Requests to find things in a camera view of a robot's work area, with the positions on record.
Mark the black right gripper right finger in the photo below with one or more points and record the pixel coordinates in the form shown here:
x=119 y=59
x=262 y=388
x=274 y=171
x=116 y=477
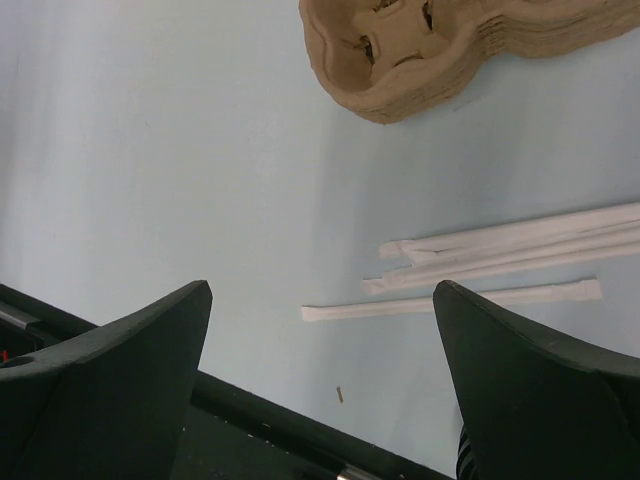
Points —
x=537 y=403

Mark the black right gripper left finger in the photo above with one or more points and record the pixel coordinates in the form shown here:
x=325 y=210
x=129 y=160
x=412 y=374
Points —
x=106 y=402

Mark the white wrapped straw front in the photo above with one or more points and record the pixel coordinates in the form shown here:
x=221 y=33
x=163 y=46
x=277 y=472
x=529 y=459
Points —
x=580 y=291

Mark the white wrapped straw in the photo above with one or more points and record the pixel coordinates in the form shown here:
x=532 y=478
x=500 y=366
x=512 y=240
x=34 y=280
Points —
x=431 y=247
x=580 y=291
x=428 y=275
x=534 y=247

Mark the white wrapped straw back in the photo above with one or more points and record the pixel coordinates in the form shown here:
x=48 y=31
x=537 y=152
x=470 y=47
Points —
x=431 y=247

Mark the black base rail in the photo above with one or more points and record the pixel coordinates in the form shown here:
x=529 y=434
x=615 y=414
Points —
x=229 y=433

